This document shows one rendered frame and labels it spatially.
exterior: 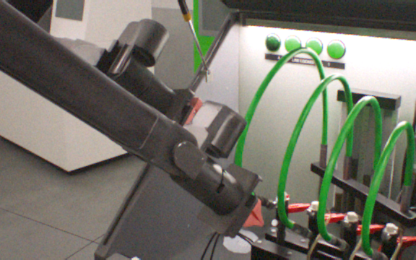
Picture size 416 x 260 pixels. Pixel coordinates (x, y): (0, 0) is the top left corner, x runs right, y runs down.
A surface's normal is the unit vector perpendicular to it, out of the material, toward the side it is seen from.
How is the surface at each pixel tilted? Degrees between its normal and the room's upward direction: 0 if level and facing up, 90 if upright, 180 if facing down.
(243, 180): 46
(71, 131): 90
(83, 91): 93
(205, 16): 90
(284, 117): 90
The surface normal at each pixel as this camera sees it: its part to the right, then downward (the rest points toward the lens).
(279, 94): -0.61, 0.25
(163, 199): 0.79, 0.19
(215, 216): -0.56, -0.51
